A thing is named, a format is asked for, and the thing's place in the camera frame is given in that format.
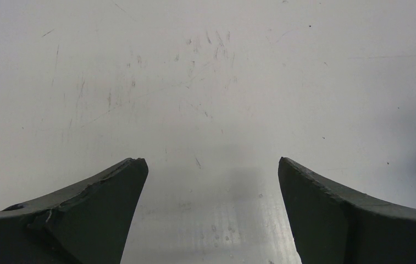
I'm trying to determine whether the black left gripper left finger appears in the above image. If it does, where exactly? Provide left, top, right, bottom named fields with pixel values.
left=0, top=158, right=148, bottom=263

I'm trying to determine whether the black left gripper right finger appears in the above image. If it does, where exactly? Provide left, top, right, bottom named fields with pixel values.
left=278, top=157, right=416, bottom=263

